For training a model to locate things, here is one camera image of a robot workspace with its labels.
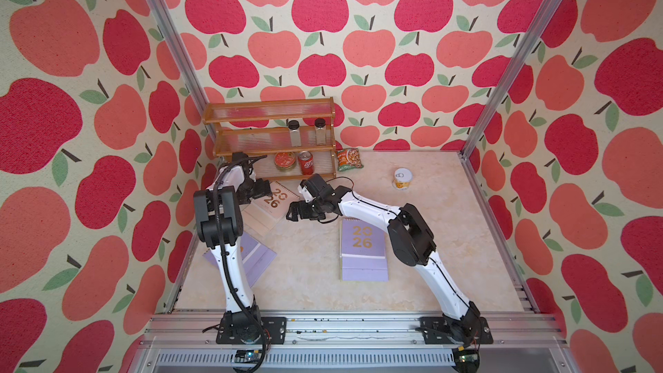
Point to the aluminium front rail frame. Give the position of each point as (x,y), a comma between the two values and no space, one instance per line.
(353,342)

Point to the wooden three-tier shelf rack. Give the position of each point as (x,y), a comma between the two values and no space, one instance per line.
(261,128)

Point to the aluminium corner post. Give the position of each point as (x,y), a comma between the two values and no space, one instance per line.
(531,38)
(177,47)

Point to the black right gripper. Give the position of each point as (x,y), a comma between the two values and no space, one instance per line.
(303,214)

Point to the flat red tin can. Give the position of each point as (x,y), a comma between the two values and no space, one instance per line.
(285,161)

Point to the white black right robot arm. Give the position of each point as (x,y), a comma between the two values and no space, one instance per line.
(411,239)

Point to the right aluminium corner post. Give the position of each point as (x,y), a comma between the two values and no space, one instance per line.
(531,38)

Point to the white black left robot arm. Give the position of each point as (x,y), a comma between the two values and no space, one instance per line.
(219,224)

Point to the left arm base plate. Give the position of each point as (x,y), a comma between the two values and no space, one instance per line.
(236,329)

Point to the glass spice jar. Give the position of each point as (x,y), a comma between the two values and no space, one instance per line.
(320,131)
(294,133)

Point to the right glass spice jar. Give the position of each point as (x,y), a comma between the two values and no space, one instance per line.
(320,131)

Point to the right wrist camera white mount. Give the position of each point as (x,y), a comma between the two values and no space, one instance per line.
(305,194)

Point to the red soda can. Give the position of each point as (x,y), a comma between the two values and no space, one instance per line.
(306,162)

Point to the purple calendar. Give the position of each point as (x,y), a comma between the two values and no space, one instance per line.
(362,252)
(256,258)

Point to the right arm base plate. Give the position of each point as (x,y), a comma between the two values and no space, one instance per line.
(446,331)

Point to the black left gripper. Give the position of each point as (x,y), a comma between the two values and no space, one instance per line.
(260,192)

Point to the green orange snack packet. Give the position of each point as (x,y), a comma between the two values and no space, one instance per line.
(349,159)

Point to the pink calendar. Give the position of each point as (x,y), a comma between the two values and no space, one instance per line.
(263,214)

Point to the small yellow pull-tab can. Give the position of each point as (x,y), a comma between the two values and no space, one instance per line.
(402,179)

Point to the left glass spice jar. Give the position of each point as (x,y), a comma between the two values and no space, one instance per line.
(294,133)

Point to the left aluminium corner post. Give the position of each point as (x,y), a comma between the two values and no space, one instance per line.
(177,47)

